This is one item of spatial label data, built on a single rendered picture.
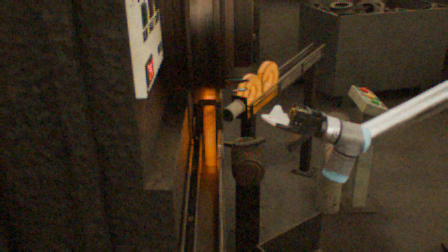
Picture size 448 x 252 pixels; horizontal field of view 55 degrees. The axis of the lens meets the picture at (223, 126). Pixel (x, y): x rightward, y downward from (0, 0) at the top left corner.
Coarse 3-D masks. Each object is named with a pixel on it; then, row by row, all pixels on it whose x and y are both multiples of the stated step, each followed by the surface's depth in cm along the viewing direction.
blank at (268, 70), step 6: (264, 66) 185; (270, 66) 187; (276, 66) 192; (258, 72) 185; (264, 72) 184; (270, 72) 189; (276, 72) 193; (264, 78) 185; (270, 78) 193; (276, 78) 194; (264, 84) 186; (270, 84) 192; (264, 90) 187; (270, 90) 192
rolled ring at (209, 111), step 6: (204, 108) 130; (210, 108) 129; (204, 114) 127; (210, 114) 127; (204, 120) 125; (210, 120) 125; (204, 126) 125; (210, 126) 124; (204, 132) 124; (210, 132) 124; (204, 138) 124; (210, 138) 124; (204, 144) 125; (210, 144) 124; (210, 150) 125; (210, 156) 126; (210, 162) 129
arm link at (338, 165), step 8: (328, 152) 157; (336, 152) 148; (328, 160) 152; (336, 160) 148; (344, 160) 147; (352, 160) 147; (328, 168) 151; (336, 168) 149; (344, 168) 148; (328, 176) 151; (336, 176) 150; (344, 176) 150
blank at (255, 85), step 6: (246, 78) 175; (252, 78) 176; (258, 78) 180; (240, 84) 174; (246, 84) 173; (252, 84) 177; (258, 84) 181; (252, 90) 182; (258, 90) 183; (246, 96) 175; (252, 96) 182
